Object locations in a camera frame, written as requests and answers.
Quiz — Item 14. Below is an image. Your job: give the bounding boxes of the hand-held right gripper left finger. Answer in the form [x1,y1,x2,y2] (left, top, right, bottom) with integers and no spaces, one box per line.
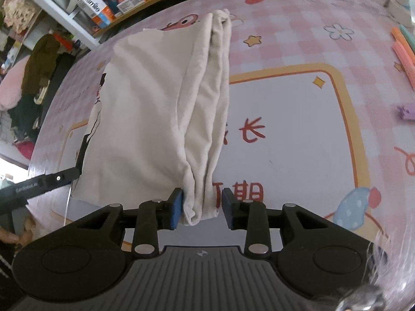
[75,187,185,260]

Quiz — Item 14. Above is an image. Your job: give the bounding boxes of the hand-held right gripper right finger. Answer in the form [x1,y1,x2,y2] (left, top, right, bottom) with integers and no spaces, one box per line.
[221,188,329,260]

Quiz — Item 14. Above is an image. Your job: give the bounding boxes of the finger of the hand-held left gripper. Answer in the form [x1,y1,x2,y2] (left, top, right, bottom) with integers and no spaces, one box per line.
[40,166,81,191]

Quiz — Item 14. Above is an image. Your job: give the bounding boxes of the white t-shirt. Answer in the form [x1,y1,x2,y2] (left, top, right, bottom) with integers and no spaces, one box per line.
[70,8,234,227]

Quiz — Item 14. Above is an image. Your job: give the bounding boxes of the person's left hand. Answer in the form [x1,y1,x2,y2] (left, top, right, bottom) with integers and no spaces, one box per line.
[0,218,37,247]

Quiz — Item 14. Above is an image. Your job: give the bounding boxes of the red cloth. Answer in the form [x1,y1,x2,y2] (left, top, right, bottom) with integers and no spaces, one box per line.
[16,142,36,161]

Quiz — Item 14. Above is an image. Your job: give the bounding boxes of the pink plush pillow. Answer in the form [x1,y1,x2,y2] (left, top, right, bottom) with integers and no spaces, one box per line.
[0,54,30,111]

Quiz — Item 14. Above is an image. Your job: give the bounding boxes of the brown coat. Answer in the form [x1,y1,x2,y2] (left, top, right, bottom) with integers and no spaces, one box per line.
[21,33,67,105]

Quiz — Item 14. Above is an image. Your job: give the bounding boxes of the pink printed table mat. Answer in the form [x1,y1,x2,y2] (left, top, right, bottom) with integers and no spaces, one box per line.
[27,0,415,250]

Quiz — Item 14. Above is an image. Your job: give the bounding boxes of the floral cloth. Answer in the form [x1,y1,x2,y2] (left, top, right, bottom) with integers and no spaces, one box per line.
[2,0,38,34]

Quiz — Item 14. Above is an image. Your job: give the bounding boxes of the white shelf unit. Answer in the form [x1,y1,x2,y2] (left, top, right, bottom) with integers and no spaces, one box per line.
[5,0,102,51]

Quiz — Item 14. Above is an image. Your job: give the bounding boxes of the small purple toy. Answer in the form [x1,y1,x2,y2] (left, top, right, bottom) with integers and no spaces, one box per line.
[396,103,415,121]

